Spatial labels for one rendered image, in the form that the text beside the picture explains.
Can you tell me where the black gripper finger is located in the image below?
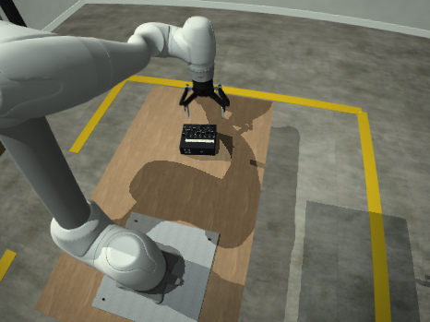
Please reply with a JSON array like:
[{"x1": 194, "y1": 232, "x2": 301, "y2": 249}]
[
  {"x1": 179, "y1": 84, "x2": 201, "y2": 118},
  {"x1": 205, "y1": 85, "x2": 230, "y2": 119}
]

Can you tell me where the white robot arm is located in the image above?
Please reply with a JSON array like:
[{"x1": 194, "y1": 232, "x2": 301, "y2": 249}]
[{"x1": 0, "y1": 17, "x2": 216, "y2": 304}]

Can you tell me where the black lighting desk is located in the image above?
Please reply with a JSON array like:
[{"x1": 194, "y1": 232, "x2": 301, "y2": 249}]
[{"x1": 179, "y1": 124, "x2": 217, "y2": 155}]

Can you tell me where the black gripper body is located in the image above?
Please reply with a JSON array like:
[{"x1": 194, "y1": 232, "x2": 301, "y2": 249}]
[{"x1": 192, "y1": 78, "x2": 214, "y2": 97}]

